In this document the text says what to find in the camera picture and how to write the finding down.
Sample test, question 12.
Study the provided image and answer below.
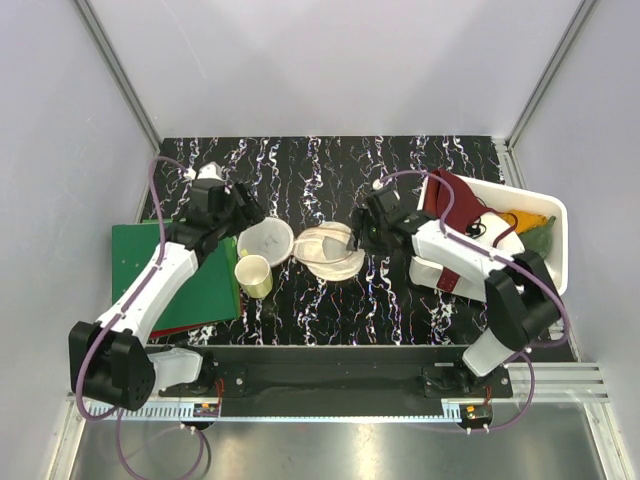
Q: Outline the beige mesh laundry bag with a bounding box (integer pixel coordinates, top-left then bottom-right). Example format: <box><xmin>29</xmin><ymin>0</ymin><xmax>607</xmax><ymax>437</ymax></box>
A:
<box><xmin>237</xmin><ymin>217</ymin><xmax>365</xmax><ymax>282</ymax></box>

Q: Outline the dark red bra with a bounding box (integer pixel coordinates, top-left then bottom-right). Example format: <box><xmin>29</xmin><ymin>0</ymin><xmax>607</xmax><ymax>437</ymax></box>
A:
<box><xmin>422</xmin><ymin>168</ymin><xmax>519</xmax><ymax>294</ymax></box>

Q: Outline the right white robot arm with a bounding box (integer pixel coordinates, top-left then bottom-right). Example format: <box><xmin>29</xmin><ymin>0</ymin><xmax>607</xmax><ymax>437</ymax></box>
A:
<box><xmin>349</xmin><ymin>187</ymin><xmax>568</xmax><ymax>397</ymax></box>

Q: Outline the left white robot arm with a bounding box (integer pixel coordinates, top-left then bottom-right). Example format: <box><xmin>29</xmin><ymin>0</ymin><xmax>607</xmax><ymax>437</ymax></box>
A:
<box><xmin>68</xmin><ymin>178</ymin><xmax>266</xmax><ymax>411</ymax></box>

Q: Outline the cream paper cup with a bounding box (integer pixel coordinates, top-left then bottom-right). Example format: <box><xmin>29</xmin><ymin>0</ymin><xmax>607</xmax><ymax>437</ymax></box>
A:
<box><xmin>234</xmin><ymin>255</ymin><xmax>273</xmax><ymax>299</ymax></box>

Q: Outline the green folder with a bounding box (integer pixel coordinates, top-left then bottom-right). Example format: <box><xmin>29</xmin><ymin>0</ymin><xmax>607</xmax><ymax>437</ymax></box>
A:
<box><xmin>110</xmin><ymin>217</ymin><xmax>243</xmax><ymax>339</ymax></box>

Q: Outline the white plastic bin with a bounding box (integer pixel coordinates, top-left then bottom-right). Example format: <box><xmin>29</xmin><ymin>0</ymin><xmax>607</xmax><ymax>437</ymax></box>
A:
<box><xmin>408</xmin><ymin>173</ymin><xmax>570</xmax><ymax>303</ymax></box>

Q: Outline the white garment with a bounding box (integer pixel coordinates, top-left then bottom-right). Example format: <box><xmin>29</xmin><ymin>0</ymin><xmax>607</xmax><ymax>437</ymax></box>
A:
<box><xmin>475</xmin><ymin>212</ymin><xmax>525</xmax><ymax>256</ymax></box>

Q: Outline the orange cloth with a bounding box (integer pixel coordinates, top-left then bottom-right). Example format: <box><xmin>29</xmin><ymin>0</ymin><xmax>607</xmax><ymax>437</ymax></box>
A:
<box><xmin>498</xmin><ymin>209</ymin><xmax>548</xmax><ymax>234</ymax></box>

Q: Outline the green cloth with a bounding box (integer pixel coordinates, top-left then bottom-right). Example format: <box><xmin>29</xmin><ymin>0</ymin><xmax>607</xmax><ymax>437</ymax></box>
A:
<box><xmin>519</xmin><ymin>216</ymin><xmax>556</xmax><ymax>259</ymax></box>

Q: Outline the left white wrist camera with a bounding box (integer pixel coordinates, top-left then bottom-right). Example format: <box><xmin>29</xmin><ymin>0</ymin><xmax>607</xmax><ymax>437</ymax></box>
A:
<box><xmin>182</xmin><ymin>162</ymin><xmax>224</xmax><ymax>185</ymax></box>

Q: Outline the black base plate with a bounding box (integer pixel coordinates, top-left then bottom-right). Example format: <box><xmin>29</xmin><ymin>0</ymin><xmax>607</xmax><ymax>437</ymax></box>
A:
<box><xmin>161</xmin><ymin>346</ymin><xmax>513</xmax><ymax>421</ymax></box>

